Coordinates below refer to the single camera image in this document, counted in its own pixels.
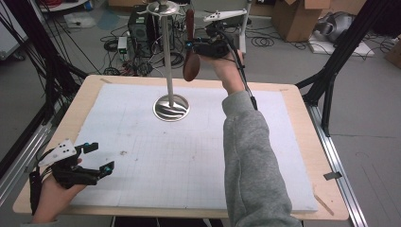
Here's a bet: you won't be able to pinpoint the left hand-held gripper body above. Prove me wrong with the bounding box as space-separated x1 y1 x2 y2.
37 138 102 190

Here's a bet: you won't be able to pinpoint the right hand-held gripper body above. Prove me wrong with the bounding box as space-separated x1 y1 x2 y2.
192 9 249 60

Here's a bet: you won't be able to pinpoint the brown wooden spoon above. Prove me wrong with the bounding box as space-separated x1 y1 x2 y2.
183 9 201 82

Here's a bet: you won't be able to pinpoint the silver metal stand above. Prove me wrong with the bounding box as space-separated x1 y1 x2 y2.
137 0 191 123

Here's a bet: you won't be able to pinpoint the person's left hand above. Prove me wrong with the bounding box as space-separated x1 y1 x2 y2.
31 159 87 225

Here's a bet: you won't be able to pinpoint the person's right hand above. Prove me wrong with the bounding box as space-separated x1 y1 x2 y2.
200 49 246 96

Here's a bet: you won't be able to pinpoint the black computer tower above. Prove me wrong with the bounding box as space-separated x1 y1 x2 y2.
127 4 159 59

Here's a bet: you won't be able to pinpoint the small white electronics box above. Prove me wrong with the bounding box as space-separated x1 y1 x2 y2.
116 36 129 61

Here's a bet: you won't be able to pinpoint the white grid mat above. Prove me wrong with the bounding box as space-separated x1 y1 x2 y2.
70 82 319 213

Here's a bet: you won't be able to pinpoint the open cardboard box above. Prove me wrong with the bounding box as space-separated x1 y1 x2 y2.
270 0 333 44

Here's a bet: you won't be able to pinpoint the grey bag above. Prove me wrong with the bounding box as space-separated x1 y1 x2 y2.
315 11 357 44

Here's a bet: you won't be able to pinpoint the white floor board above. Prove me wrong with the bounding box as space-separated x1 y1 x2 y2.
307 30 376 58

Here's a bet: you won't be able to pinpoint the black tape strip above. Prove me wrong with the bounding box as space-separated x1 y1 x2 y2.
323 171 343 182

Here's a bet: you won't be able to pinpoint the white stand post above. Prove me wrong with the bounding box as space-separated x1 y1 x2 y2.
237 0 253 55

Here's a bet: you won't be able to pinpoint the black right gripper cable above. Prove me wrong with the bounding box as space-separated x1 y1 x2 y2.
220 27 259 112

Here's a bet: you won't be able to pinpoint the black cable coil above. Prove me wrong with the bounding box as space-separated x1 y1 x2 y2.
250 35 275 48

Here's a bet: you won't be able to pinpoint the aluminium rail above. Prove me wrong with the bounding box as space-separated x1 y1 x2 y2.
0 122 53 206
306 103 369 227

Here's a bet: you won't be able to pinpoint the black metal frame struts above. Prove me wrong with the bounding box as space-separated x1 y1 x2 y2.
0 0 90 179
295 0 401 137

